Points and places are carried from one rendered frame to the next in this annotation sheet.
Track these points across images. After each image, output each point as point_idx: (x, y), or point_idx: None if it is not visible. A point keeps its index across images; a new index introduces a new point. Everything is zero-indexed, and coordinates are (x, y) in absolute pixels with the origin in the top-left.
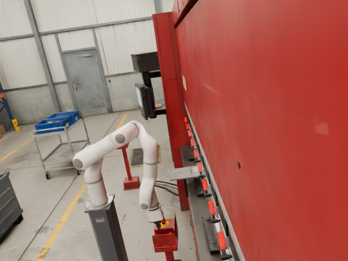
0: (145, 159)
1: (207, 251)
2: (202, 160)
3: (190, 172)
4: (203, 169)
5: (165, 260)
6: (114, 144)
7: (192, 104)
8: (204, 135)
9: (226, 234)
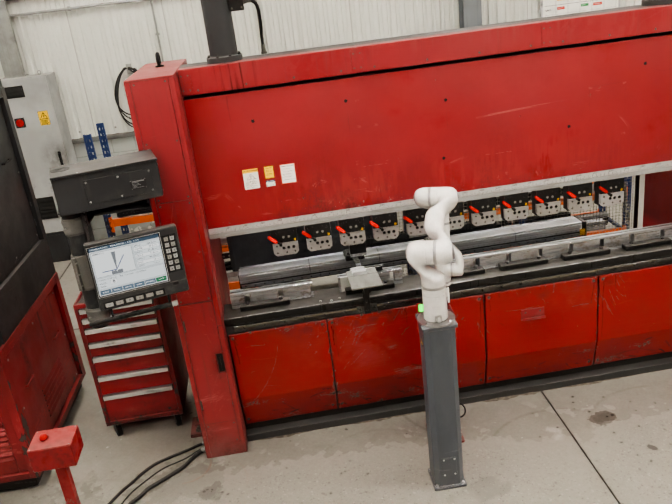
0: (448, 218)
1: (482, 274)
2: (424, 216)
3: (365, 274)
4: None
5: (370, 452)
6: (451, 208)
7: (380, 170)
8: (459, 169)
9: (527, 204)
